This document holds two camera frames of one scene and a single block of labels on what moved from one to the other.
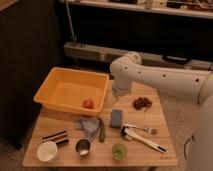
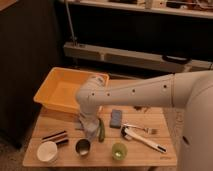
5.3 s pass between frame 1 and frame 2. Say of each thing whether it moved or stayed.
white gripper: moved
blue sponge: stayed
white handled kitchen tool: stayed
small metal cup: stayed
